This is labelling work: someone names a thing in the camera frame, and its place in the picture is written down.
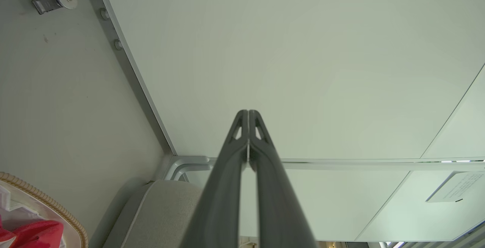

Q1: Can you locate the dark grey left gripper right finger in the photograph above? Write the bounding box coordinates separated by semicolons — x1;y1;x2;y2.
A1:
249;110;318;248

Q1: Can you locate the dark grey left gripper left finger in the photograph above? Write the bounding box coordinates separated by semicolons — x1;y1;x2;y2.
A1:
180;110;249;248

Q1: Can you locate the red and white shirt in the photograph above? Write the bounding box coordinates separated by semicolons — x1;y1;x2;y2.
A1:
0;218;65;248

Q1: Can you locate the grey fabric sofa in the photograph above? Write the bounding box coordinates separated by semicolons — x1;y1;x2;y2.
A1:
102;180;213;248

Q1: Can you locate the white laundry basket brown rim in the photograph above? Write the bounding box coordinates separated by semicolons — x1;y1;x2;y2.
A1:
0;171;89;248

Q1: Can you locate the white paper notice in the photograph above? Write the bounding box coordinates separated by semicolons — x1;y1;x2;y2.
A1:
426;170;485;203

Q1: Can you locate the white cloth in basket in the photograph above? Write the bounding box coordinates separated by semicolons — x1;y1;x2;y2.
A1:
0;184;72;248

